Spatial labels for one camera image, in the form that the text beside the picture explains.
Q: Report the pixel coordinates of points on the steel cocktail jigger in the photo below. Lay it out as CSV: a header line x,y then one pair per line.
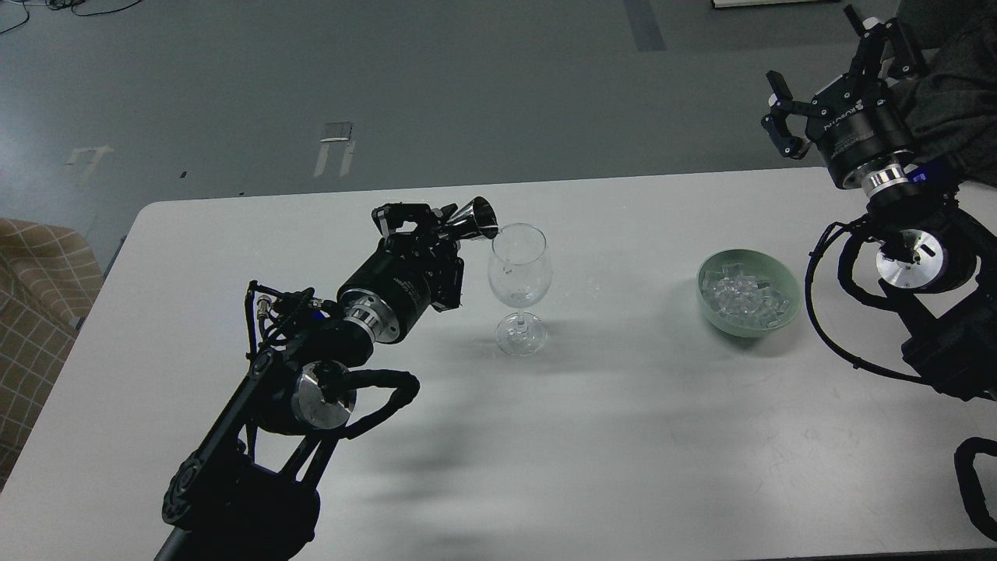
x,y
475,220

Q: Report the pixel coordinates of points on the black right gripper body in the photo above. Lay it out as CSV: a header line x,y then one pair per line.
x,y
853,129

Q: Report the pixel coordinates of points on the dark grey jacket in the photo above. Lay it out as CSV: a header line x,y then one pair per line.
x,y
951,110

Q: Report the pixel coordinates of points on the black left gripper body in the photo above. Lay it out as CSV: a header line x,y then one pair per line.
x,y
389,292

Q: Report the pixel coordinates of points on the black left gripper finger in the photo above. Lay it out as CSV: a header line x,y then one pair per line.
x,y
428,221
445,278

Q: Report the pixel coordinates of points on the green bowl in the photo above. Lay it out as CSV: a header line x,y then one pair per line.
x,y
755,262

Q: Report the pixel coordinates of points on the clear wine glass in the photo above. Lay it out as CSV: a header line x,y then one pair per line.
x,y
520,274

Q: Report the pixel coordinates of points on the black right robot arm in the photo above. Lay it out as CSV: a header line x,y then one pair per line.
x,y
914,252

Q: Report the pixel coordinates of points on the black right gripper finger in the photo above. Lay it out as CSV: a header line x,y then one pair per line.
x,y
887,52
781,106

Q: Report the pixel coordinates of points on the beige checkered cloth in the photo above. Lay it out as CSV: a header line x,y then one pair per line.
x,y
50,280

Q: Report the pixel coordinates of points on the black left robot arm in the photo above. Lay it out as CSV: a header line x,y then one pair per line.
x,y
250,490

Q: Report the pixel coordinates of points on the pile of clear ice cubes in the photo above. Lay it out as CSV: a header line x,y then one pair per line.
x,y
744,299

